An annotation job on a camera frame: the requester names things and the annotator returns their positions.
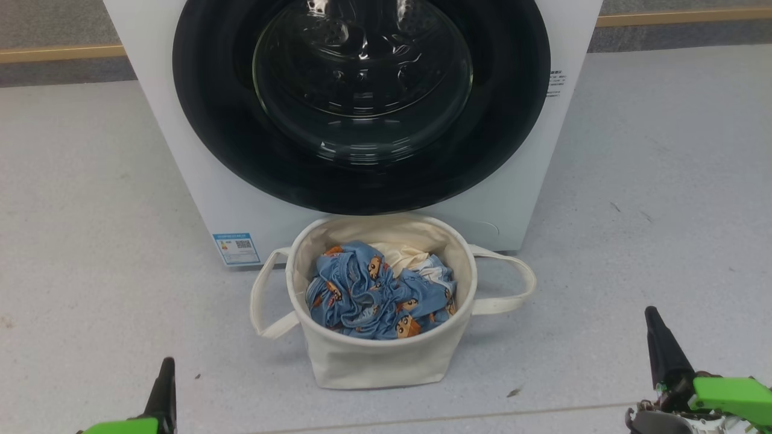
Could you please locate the pale yellow cream garment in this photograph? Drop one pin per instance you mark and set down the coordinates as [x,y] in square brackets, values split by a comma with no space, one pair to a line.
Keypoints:
[398,254]

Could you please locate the black washing machine door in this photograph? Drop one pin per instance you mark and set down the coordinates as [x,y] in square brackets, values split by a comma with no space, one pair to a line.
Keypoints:
[229,138]

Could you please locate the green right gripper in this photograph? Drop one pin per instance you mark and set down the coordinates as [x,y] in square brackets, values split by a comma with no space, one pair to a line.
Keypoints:
[733,395]

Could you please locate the white front-load washing machine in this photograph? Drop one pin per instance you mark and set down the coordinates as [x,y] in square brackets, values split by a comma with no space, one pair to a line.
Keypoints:
[181,181]

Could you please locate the blue cartoon print garment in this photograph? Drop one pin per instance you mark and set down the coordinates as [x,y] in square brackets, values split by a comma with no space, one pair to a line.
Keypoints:
[362,295]

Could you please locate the white filter access cover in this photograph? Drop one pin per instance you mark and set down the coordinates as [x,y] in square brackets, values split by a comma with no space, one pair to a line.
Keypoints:
[482,231]

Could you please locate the blue energy label sticker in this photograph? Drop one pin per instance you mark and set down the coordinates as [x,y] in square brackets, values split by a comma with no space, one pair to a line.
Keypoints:
[236,248]

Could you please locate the black text notice sticker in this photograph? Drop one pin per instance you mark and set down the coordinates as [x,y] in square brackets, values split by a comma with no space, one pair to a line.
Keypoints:
[556,83]

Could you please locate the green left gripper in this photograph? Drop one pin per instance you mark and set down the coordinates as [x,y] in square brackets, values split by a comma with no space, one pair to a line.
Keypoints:
[120,427]

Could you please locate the cream canvas laundry basket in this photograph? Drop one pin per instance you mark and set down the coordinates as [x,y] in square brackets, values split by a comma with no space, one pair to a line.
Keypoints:
[374,361]

